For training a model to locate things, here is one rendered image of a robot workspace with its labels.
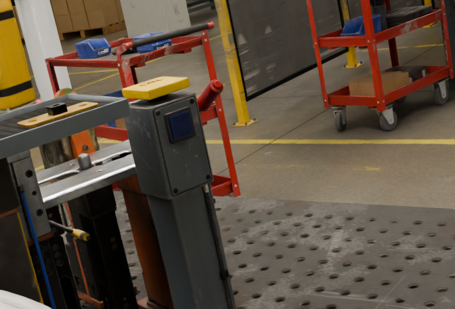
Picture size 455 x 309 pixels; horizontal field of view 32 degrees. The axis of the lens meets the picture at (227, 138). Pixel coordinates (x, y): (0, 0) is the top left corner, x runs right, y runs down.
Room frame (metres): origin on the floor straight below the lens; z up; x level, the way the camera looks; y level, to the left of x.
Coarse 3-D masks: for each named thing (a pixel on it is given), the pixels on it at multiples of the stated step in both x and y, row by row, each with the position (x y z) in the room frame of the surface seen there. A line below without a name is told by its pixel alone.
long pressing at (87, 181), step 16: (128, 144) 1.33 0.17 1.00; (96, 160) 1.27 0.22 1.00; (128, 160) 1.23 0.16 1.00; (48, 176) 1.23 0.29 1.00; (80, 176) 1.19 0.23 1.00; (96, 176) 1.16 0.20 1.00; (112, 176) 1.16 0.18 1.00; (128, 176) 1.17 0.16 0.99; (48, 192) 1.13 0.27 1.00; (64, 192) 1.11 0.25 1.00; (80, 192) 1.12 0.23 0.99; (48, 208) 1.09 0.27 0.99
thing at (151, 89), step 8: (152, 80) 0.96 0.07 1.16; (160, 80) 0.95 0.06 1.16; (168, 80) 0.94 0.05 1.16; (176, 80) 0.93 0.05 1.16; (184, 80) 0.93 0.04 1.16; (128, 88) 0.94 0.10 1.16; (136, 88) 0.93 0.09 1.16; (144, 88) 0.91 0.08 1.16; (152, 88) 0.90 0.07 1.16; (160, 88) 0.91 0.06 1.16; (168, 88) 0.91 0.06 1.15; (176, 88) 0.92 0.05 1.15; (184, 88) 0.93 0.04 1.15; (128, 96) 0.93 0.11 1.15; (136, 96) 0.92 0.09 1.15; (144, 96) 0.90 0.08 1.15; (152, 96) 0.90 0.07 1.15; (160, 96) 0.93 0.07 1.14; (168, 96) 0.93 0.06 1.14
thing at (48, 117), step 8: (56, 104) 0.86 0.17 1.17; (64, 104) 0.85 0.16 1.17; (80, 104) 0.88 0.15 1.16; (88, 104) 0.87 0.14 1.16; (96, 104) 0.86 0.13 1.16; (48, 112) 0.85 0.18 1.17; (56, 112) 0.84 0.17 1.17; (64, 112) 0.85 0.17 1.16; (72, 112) 0.84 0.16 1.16; (24, 120) 0.85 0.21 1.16; (32, 120) 0.84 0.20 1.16; (40, 120) 0.83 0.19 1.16; (48, 120) 0.83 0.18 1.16
